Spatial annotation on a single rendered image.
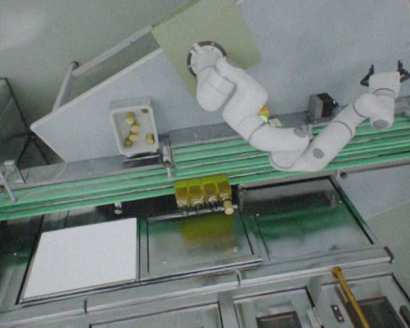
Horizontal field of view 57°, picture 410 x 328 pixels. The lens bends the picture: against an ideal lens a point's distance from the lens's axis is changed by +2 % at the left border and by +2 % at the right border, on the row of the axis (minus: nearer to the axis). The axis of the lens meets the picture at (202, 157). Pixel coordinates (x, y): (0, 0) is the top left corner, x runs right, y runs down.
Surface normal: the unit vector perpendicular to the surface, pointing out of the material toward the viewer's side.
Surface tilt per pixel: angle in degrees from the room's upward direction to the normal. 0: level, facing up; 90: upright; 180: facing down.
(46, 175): 90
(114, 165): 90
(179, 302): 90
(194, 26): 4
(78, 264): 90
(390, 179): 0
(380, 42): 0
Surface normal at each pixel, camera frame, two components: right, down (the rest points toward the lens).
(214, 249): -0.08, -0.80
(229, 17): 0.07, 0.60
